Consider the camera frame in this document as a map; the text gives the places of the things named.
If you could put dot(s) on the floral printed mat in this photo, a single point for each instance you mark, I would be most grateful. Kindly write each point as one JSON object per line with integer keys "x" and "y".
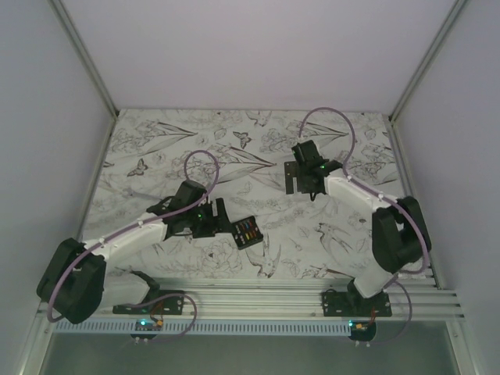
{"x": 242, "y": 155}

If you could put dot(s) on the green circuit board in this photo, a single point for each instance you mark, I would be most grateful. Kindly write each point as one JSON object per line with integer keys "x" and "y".
{"x": 362, "y": 331}
{"x": 146, "y": 329}

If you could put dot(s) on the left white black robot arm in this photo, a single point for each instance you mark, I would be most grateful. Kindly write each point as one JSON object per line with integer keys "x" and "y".
{"x": 75, "y": 282}

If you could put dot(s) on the left green circuit board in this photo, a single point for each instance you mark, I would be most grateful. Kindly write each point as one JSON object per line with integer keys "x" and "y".
{"x": 146, "y": 329}

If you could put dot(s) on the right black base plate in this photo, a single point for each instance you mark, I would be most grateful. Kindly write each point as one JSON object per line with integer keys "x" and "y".
{"x": 352, "y": 304}

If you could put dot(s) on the aluminium rail front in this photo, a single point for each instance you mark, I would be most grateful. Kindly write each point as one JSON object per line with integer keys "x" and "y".
{"x": 300, "y": 298}

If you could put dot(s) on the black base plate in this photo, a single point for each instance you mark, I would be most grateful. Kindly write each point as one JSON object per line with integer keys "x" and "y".
{"x": 352, "y": 304}
{"x": 156, "y": 303}

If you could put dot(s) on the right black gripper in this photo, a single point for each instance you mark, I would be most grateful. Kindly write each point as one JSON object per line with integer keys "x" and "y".
{"x": 291, "y": 171}

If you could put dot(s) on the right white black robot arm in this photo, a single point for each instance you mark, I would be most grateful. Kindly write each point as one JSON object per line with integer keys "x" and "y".
{"x": 399, "y": 232}

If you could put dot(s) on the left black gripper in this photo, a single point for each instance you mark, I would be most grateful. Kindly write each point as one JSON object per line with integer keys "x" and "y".
{"x": 216, "y": 223}

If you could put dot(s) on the right green circuit board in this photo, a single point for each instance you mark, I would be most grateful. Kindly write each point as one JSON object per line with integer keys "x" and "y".
{"x": 362, "y": 331}

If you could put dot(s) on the white slotted cable duct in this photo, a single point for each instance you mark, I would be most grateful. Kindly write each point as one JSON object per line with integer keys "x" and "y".
{"x": 212, "y": 327}

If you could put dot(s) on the black fuse box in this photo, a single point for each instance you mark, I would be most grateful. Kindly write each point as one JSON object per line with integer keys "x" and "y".
{"x": 246, "y": 233}

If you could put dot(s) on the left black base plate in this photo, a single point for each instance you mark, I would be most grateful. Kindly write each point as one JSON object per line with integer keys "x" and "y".
{"x": 156, "y": 303}

